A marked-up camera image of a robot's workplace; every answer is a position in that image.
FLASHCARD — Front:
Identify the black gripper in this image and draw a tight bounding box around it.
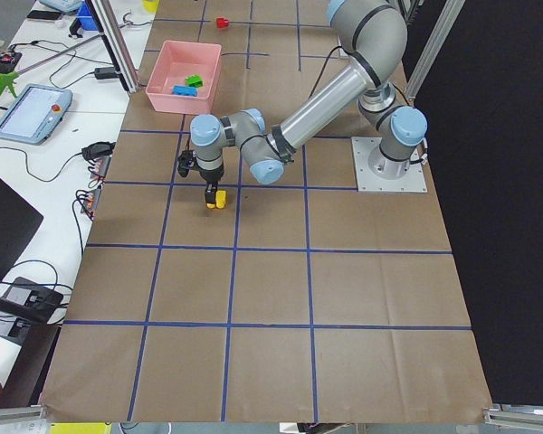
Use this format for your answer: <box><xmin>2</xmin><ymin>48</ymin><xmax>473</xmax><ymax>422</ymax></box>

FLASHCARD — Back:
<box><xmin>198</xmin><ymin>165</ymin><xmax>224</xmax><ymax>203</ymax></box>

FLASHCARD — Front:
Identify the yellow toy block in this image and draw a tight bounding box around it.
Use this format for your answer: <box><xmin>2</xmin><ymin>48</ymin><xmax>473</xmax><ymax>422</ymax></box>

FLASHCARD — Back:
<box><xmin>205</xmin><ymin>190</ymin><xmax>227</xmax><ymax>209</ymax></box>

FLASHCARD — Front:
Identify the blue toy block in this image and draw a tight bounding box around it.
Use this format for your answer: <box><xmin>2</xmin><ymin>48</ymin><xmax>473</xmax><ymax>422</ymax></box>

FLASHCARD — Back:
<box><xmin>172</xmin><ymin>85</ymin><xmax>198</xmax><ymax>97</ymax></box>

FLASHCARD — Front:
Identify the green toy block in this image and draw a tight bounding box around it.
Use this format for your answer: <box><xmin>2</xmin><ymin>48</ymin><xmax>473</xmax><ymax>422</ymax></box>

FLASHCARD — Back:
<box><xmin>185</xmin><ymin>74</ymin><xmax>204</xmax><ymax>88</ymax></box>

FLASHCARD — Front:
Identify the red toy block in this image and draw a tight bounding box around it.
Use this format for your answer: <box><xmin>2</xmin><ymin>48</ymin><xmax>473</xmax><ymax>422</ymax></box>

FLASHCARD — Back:
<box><xmin>215</xmin><ymin>17</ymin><xmax>230</xmax><ymax>29</ymax></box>

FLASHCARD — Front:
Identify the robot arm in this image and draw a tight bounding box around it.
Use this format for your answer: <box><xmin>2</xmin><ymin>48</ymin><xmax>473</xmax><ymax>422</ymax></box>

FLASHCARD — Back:
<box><xmin>177</xmin><ymin>1</ymin><xmax>428</xmax><ymax>206</ymax></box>

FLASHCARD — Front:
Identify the pink plastic box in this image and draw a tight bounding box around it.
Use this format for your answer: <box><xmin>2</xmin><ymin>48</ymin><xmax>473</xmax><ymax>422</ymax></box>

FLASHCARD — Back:
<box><xmin>146</xmin><ymin>41</ymin><xmax>222</xmax><ymax>115</ymax></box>

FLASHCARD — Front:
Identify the black power adapter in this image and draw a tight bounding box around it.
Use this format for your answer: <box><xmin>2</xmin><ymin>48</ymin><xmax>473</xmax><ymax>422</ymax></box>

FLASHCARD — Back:
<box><xmin>93</xmin><ymin>67</ymin><xmax>119</xmax><ymax>80</ymax></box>

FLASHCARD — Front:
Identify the teach pendant tablet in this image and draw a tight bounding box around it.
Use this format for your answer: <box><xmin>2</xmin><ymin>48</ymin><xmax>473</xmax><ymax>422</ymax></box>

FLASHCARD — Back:
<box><xmin>0</xmin><ymin>84</ymin><xmax>73</xmax><ymax>145</ymax></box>

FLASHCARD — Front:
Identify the blue storage bin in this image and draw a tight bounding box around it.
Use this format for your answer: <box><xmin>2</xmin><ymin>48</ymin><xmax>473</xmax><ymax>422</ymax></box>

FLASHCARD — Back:
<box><xmin>76</xmin><ymin>1</ymin><xmax>99</xmax><ymax>32</ymax></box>

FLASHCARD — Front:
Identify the long reach grabber tool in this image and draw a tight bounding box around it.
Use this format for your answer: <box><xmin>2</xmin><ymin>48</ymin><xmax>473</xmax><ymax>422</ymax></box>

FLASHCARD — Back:
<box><xmin>0</xmin><ymin>33</ymin><xmax>104</xmax><ymax>98</ymax></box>

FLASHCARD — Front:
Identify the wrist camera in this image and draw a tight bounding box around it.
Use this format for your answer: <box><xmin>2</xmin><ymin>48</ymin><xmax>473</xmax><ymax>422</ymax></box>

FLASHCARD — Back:
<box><xmin>177</xmin><ymin>149</ymin><xmax>196</xmax><ymax>178</ymax></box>

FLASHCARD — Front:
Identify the aluminium frame post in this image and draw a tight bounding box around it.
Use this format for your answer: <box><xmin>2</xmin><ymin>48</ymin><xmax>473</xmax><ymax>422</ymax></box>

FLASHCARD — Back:
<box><xmin>85</xmin><ymin>0</ymin><xmax>139</xmax><ymax>94</ymax></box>

